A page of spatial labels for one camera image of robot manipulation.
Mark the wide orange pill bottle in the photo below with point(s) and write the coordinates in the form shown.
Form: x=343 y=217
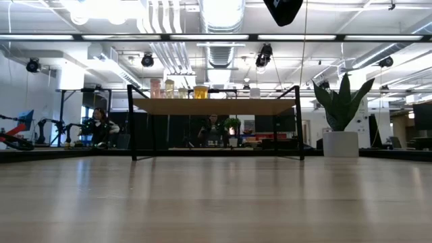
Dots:
x=201 y=92

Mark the small white pill bottle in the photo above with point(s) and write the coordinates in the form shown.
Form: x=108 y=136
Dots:
x=254 y=93

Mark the long yellow vial white cap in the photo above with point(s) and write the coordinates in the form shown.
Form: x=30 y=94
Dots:
x=169 y=89

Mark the pink vial white cap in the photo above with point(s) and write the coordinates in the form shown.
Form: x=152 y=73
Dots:
x=155 y=89

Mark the black background robot arm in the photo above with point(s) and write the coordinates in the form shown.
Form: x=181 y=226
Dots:
x=41 y=131
x=68 y=135

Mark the wooden shelf black metal legs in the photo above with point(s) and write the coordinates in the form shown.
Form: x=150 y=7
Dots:
x=216 y=106

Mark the person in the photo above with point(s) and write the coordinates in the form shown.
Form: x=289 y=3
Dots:
x=212 y=130
x=100 y=128

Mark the small potted plant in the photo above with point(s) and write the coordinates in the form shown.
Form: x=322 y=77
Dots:
x=233 y=123

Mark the black ceiling spotlight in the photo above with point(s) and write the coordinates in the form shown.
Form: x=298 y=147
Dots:
x=147 y=60
x=385 y=62
x=264 y=55
x=32 y=65

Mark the white plant pot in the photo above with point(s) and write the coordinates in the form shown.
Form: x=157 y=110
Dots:
x=341 y=145

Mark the green snake plant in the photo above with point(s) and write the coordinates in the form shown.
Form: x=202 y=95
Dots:
x=342 y=108

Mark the blue lit monitor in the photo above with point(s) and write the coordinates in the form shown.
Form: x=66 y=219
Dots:
x=27 y=118

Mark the red and black device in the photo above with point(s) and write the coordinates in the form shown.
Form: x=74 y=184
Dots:
x=17 y=129

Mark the black partition wall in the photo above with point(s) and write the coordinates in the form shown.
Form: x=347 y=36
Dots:
x=175 y=131

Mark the silver ceiling air duct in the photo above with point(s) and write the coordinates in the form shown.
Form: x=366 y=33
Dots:
x=222 y=17

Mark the black background rig frame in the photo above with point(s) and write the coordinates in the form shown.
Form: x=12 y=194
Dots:
x=61 y=108

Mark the black aluminium table frame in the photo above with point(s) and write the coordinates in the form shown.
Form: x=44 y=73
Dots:
x=33 y=156

